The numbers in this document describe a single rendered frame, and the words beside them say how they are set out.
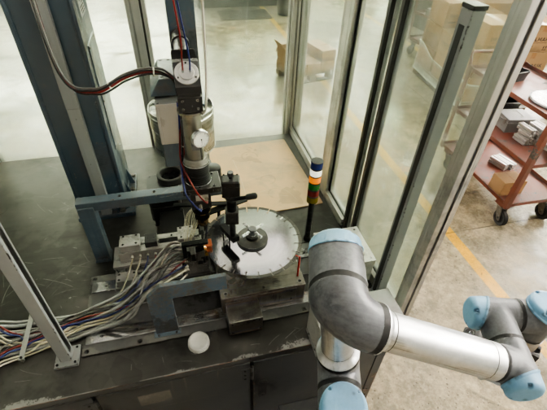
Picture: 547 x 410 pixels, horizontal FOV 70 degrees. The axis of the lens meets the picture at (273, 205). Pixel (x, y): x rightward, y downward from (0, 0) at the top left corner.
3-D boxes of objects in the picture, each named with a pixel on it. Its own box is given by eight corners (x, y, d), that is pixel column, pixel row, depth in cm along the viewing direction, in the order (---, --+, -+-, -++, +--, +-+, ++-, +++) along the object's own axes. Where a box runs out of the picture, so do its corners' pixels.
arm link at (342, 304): (326, 320, 63) (568, 387, 72) (324, 268, 71) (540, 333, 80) (298, 352, 70) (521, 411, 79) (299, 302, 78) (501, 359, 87)
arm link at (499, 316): (485, 330, 80) (540, 335, 80) (469, 286, 89) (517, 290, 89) (471, 350, 86) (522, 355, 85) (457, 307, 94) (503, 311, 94)
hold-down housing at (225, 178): (240, 216, 129) (239, 167, 116) (240, 226, 126) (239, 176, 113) (223, 216, 129) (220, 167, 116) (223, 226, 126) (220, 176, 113)
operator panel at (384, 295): (378, 312, 141) (388, 287, 131) (392, 340, 133) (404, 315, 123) (305, 328, 135) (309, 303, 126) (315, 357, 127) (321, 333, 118)
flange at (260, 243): (273, 245, 137) (273, 240, 136) (243, 254, 133) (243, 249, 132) (260, 224, 145) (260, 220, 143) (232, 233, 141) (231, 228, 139)
